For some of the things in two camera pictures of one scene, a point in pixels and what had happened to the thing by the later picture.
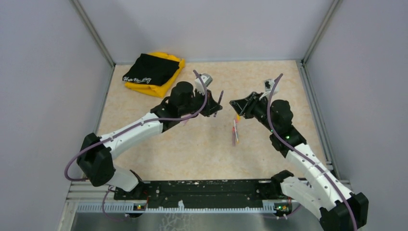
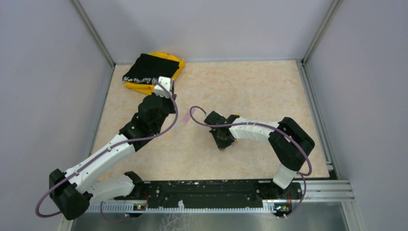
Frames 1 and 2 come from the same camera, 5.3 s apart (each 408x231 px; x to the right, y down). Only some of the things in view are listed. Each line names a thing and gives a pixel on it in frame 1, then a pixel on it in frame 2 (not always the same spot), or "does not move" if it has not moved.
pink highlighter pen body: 184,122 does not move
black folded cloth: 151,70 does not move
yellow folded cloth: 152,89 does not move
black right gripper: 245,108 to 221,146
